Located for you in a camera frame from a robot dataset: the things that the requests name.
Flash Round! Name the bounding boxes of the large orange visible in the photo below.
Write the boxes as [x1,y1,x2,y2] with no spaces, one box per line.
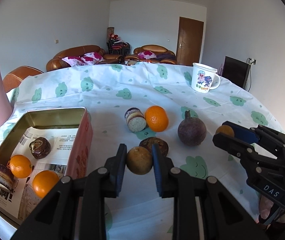
[32,170,59,198]

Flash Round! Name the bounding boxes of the layered cake roll slice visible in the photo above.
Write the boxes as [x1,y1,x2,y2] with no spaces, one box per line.
[0,164,15,192]

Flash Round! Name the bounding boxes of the hand holding right gripper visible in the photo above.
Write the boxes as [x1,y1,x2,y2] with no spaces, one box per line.
[258,196,285,223]

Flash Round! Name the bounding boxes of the pink metal tin box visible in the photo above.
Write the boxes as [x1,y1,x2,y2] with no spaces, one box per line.
[0,107,93,228]

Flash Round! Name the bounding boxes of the dark chocolate muffin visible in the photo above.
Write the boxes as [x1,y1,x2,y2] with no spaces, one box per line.
[139,137,168,157]

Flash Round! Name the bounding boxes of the cream cake roll piece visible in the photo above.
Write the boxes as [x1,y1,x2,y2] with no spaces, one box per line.
[125,107,147,133]

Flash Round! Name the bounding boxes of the chocolate muffin in tin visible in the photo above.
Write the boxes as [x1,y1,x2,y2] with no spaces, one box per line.
[29,137,51,159]

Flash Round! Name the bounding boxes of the black television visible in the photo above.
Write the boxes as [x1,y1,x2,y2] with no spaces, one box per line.
[222,56,250,89]

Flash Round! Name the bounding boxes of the small orange in tin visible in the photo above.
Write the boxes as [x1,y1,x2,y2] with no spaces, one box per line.
[9,154,32,178]

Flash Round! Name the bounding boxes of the printed paper in tin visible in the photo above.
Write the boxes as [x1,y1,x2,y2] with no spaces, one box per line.
[0,127,78,224]

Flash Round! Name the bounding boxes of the white cartoon mug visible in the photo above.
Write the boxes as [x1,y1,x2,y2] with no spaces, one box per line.
[191,62,221,93]

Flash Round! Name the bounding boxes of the pink floral cushion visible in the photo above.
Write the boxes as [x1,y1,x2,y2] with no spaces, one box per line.
[62,56,86,67]
[81,52,105,65]

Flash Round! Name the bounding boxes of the brown leather armchair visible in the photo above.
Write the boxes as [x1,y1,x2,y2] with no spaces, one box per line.
[124,44,177,64]

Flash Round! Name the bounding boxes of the brown leather sofa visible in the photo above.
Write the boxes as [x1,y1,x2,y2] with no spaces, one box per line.
[46,45,124,72]

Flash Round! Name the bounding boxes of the armchair floral cushion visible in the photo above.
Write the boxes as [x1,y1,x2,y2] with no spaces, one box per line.
[138,50,157,60]

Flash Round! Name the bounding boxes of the brown wooden door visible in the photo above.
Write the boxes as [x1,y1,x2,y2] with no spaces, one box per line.
[176,17,204,66]

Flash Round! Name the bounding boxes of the black stacked chairs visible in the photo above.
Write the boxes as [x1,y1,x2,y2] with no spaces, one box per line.
[106,27,131,57]

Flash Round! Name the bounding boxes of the brown leather chair back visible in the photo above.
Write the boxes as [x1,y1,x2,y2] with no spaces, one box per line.
[3,66,43,93]

